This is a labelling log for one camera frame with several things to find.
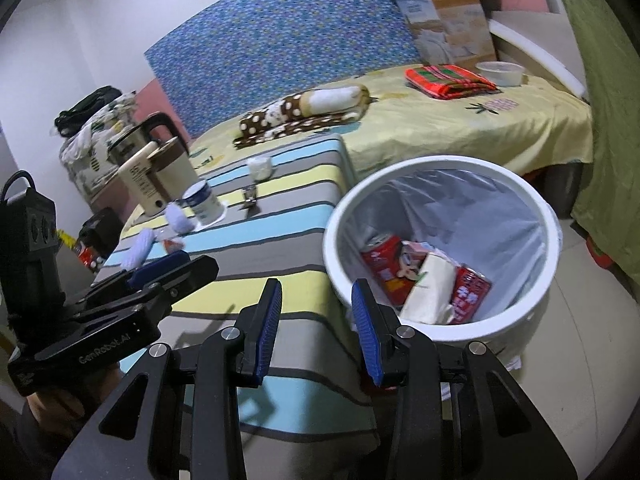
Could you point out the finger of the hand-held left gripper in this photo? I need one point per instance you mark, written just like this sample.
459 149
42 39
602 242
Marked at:
195 270
160 262

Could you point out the striped table cloth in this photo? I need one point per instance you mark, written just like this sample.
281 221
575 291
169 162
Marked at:
290 200

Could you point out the red green plaid cloth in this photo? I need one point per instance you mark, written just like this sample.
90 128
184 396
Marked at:
450 82

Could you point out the blue white paper cup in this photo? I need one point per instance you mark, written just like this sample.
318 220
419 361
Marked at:
205 205

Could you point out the pink cabinet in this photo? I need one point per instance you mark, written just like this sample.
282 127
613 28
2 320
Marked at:
107 195

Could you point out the white tissue wad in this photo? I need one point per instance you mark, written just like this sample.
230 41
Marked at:
260 169

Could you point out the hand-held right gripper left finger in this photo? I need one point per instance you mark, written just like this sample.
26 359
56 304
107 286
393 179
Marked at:
270 320

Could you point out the red drink can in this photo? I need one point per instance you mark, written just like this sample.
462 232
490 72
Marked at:
382 265

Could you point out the white plastic bowl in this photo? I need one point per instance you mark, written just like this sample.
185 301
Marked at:
500 74

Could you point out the small red wrapper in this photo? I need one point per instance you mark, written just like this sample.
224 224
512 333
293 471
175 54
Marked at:
174 245

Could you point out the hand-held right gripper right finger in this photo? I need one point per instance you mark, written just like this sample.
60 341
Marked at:
367 330

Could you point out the white electric kettle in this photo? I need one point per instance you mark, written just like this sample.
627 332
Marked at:
145 180

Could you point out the yellow bed sheet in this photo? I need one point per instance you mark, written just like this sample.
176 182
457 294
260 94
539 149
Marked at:
425 130

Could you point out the red floor object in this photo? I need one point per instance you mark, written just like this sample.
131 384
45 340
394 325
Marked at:
597 255

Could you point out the pineapple print bedding bag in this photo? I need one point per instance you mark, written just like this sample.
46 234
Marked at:
85 160

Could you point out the small red container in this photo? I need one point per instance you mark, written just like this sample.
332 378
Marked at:
90 257

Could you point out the small metal clip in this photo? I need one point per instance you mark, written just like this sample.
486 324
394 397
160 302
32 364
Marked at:
248 196

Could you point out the patterned paper bag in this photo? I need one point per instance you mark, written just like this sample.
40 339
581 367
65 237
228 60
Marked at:
430 290

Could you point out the green curtain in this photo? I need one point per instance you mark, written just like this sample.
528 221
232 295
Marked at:
610 110

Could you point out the grey storage box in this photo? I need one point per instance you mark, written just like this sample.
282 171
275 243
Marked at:
565 190

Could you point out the brown polka dot blanket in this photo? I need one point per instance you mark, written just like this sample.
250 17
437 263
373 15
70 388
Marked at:
280 115

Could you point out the cardboard bedding box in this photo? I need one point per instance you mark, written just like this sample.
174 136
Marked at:
450 25

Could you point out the white bed frame board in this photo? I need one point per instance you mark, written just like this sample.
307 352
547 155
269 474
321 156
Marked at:
530 35

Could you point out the black bag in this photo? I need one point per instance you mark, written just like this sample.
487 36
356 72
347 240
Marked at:
90 105

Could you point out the translucent bin liner bag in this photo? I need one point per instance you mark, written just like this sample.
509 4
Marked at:
490 220

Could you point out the beige cup with brown lid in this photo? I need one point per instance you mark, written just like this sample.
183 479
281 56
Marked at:
175 170

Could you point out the red printed packet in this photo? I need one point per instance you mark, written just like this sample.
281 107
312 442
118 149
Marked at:
472 295

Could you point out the blue floral headboard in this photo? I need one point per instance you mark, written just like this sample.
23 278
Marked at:
300 45

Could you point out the white round trash bin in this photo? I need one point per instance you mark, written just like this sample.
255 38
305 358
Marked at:
450 163

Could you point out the black backpack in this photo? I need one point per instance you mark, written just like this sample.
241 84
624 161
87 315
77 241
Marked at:
100 230

